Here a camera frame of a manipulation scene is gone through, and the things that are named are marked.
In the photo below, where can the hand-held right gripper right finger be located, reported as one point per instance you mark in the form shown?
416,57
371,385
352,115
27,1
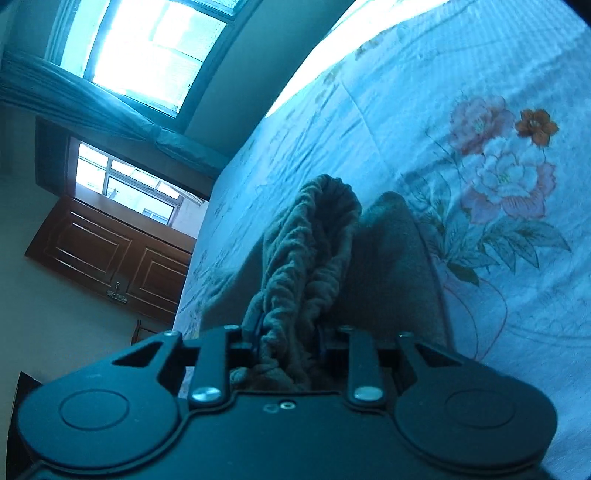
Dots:
324,346

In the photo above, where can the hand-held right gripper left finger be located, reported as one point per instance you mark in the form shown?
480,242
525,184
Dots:
241,347

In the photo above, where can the grey pants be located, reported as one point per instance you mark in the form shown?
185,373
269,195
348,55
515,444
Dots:
388,277

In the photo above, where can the brown wooden door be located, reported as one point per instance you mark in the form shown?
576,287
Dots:
101,249

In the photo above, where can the balcony window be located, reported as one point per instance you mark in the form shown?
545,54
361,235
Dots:
124,184

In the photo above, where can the floral bed sheet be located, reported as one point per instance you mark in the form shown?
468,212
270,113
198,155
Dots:
392,115

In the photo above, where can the sheer window curtain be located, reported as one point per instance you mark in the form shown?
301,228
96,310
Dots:
92,108

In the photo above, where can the large bedroom window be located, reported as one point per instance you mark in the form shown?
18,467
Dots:
152,50

